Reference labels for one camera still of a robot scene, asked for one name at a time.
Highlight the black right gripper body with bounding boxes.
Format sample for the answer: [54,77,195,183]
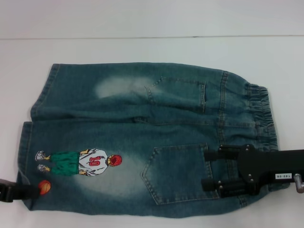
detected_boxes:
[238,143,304,196]

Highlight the blue denim shorts with print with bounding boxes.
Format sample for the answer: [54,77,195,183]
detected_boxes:
[18,63,289,211]

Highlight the silver metal elbow connector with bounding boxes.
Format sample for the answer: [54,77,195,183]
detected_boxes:
[293,173,304,194]

